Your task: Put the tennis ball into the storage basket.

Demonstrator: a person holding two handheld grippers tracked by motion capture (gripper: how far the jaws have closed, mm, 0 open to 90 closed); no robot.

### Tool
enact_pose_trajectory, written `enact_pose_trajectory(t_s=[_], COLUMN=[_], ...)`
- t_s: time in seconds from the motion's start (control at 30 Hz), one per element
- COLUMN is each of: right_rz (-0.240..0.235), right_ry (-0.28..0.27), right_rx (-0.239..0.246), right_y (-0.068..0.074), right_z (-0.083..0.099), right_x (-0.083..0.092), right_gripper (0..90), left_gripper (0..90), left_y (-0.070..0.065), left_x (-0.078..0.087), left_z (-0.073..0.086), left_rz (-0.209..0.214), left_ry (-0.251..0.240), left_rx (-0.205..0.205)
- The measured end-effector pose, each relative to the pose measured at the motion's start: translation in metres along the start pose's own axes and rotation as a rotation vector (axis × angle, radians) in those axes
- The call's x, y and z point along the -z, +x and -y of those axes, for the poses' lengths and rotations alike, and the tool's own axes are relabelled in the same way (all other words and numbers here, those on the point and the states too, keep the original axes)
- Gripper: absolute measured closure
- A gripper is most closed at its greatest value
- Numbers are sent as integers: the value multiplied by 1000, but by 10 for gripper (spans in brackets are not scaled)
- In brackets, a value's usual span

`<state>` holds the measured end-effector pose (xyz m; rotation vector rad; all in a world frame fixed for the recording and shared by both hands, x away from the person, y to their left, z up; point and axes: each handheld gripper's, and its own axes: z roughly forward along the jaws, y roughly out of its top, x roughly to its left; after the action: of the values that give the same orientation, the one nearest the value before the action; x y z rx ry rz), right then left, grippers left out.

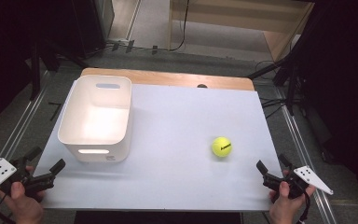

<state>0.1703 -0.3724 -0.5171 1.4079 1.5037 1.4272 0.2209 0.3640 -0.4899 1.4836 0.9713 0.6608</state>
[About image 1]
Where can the white plastic storage bin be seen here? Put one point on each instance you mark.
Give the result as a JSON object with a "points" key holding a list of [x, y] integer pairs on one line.
{"points": [[96, 124]]}

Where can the yellow tennis ball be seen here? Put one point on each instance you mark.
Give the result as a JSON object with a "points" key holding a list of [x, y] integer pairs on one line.
{"points": [[221, 146]]}

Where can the person's left hand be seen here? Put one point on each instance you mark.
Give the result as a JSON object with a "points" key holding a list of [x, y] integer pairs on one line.
{"points": [[26, 210]]}

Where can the wooden table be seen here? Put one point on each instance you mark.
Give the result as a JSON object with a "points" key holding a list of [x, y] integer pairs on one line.
{"points": [[167, 77]]}

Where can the black tripod stand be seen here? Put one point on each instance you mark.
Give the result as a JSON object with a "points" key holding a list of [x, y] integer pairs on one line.
{"points": [[289, 81]]}

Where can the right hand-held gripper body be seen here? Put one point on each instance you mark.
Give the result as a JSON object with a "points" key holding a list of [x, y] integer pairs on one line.
{"points": [[310, 179]]}

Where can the light wooden cabinet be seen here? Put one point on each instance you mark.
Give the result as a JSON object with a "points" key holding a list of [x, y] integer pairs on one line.
{"points": [[245, 15]]}

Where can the dark curtain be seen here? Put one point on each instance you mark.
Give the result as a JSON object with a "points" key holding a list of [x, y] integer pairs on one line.
{"points": [[345, 77]]}

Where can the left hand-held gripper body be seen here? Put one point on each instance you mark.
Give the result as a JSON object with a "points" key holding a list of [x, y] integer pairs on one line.
{"points": [[0, 174]]}

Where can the black metal stand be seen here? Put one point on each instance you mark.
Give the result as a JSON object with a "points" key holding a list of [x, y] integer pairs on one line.
{"points": [[35, 68]]}

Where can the aluminium floor rail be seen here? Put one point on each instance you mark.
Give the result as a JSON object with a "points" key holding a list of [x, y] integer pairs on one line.
{"points": [[21, 121], [304, 155]]}

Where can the person's right hand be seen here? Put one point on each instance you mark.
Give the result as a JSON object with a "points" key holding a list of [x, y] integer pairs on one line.
{"points": [[287, 210]]}

